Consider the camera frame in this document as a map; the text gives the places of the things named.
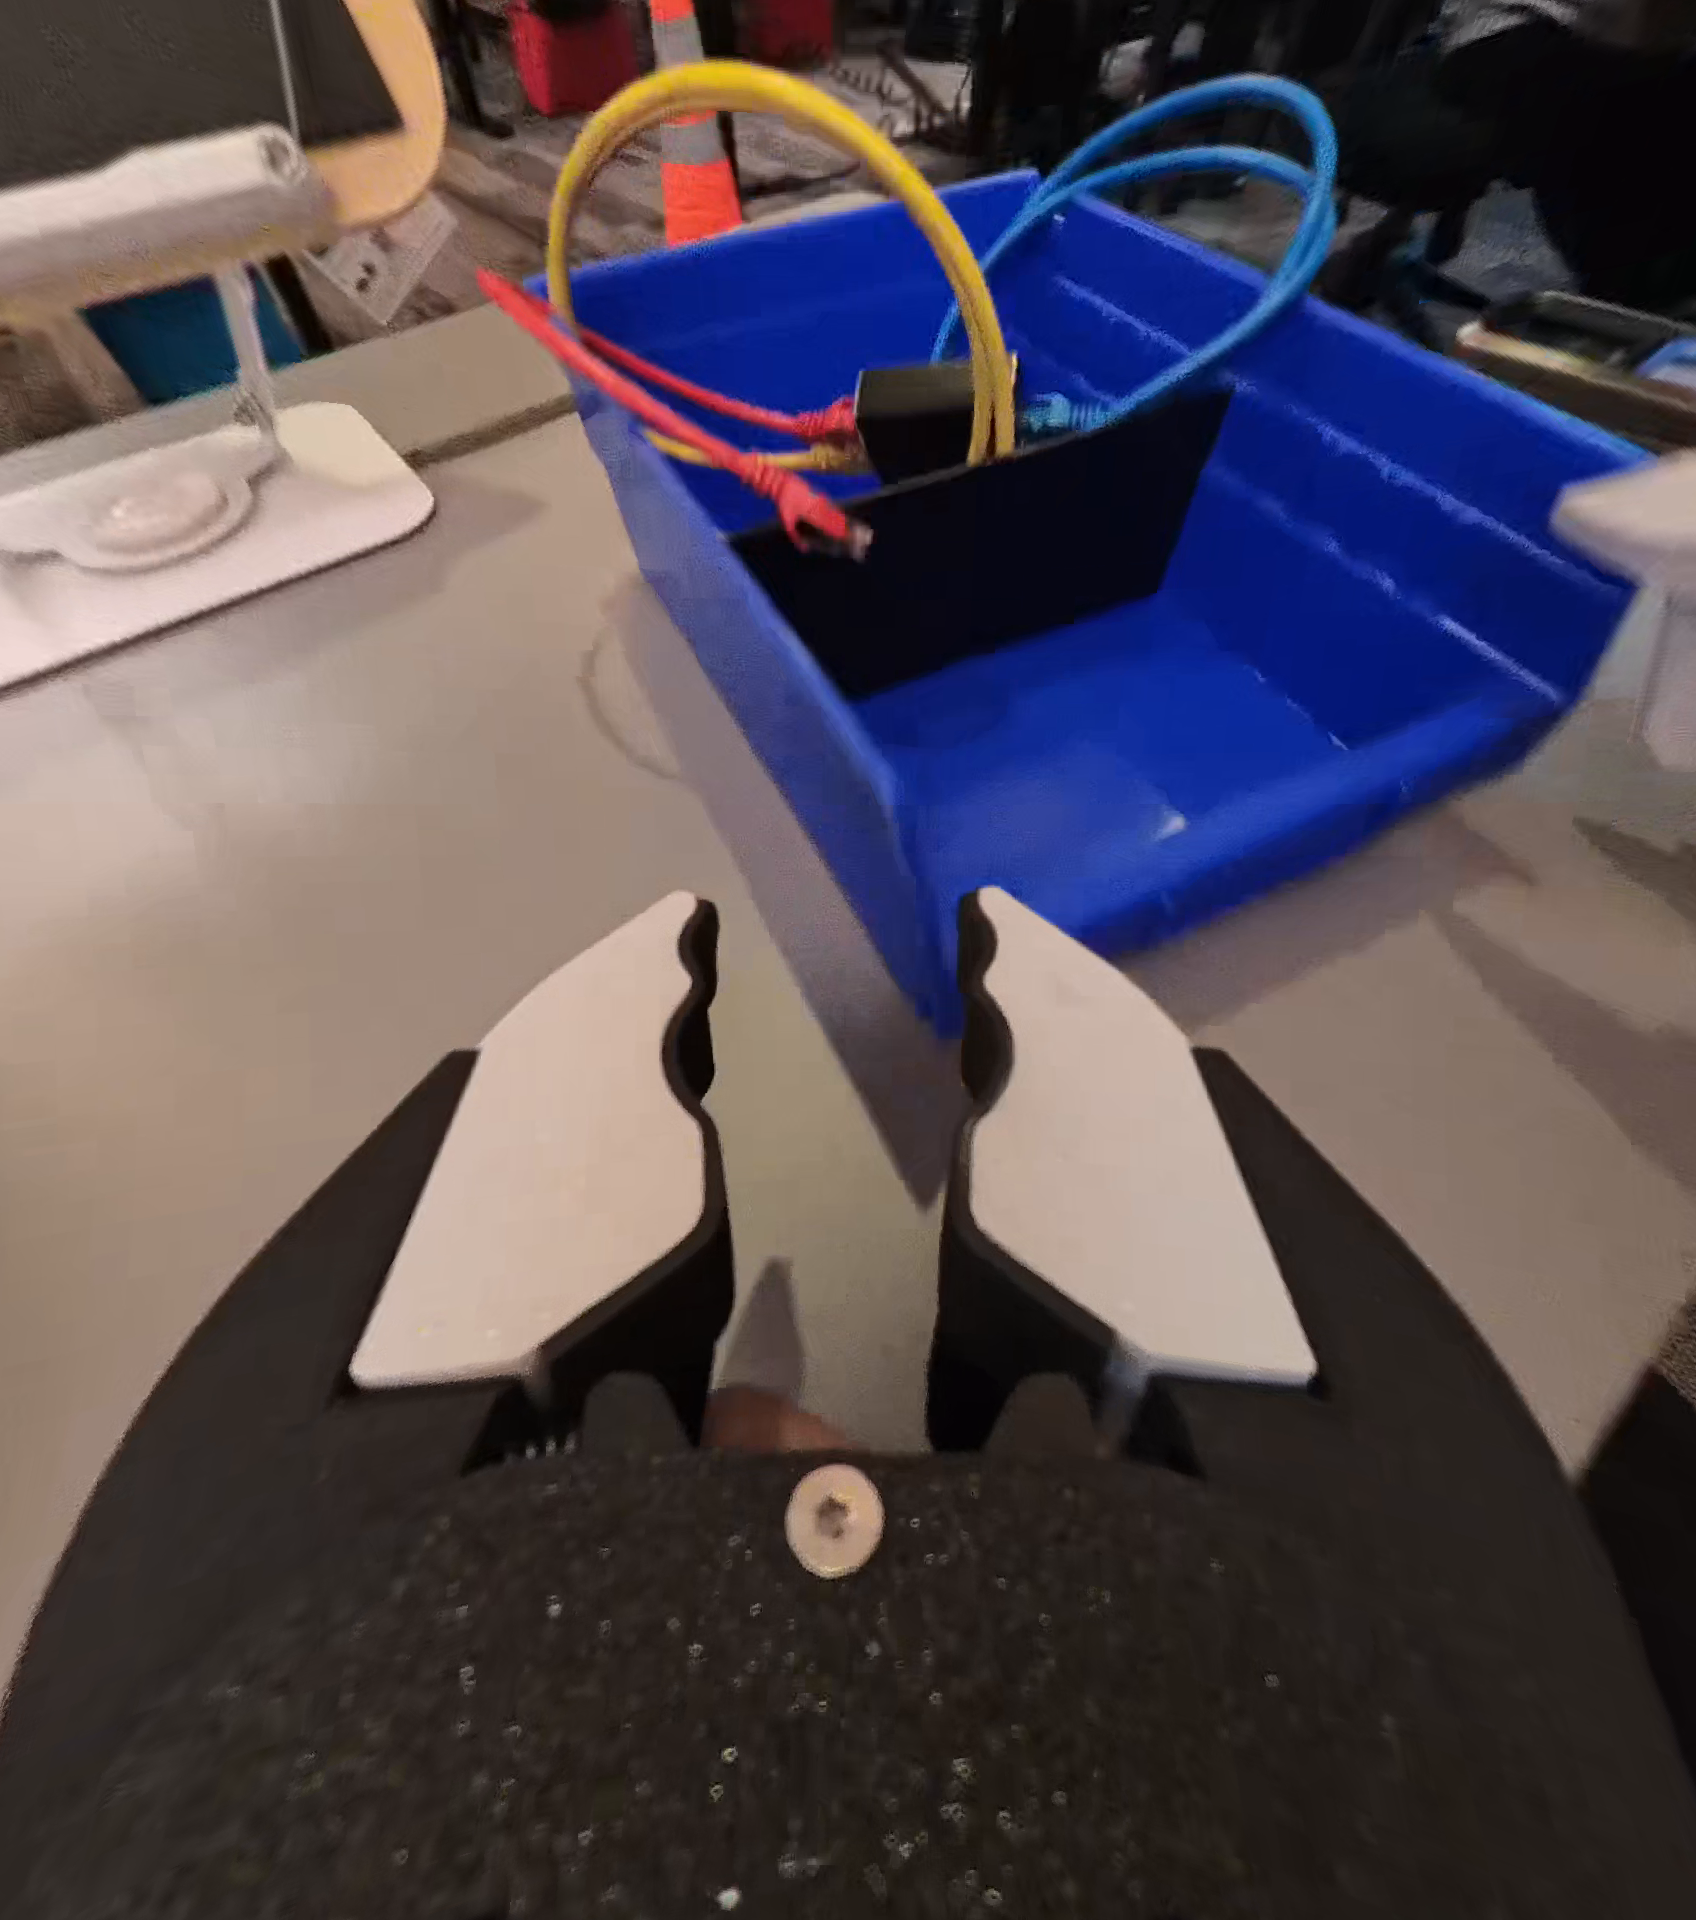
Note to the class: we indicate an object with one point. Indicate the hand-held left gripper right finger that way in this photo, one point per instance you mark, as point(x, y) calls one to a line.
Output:
point(1119, 1171)

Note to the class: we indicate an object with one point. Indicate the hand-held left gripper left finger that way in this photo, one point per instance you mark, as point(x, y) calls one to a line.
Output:
point(549, 1171)

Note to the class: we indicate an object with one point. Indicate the blue plastic bin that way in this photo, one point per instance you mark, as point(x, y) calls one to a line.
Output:
point(1162, 781)

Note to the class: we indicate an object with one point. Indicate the black ethernet splitter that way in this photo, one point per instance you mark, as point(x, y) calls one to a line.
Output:
point(917, 413)

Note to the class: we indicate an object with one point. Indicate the metal tray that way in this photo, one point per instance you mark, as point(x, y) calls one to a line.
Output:
point(1613, 360)

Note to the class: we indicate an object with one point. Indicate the black bin divider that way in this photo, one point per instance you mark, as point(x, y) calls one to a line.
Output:
point(998, 555)

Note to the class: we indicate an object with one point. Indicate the white tablet stand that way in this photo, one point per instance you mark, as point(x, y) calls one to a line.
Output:
point(323, 480)

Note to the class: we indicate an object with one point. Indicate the blue bag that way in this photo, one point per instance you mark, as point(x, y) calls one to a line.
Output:
point(188, 339)

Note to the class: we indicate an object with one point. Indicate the printed paper sign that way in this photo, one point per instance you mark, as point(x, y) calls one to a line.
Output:
point(383, 262)

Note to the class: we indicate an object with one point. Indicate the orange traffic cone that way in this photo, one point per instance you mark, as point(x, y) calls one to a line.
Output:
point(698, 188)

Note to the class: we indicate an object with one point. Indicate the red storage box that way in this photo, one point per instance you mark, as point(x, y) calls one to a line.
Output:
point(570, 61)

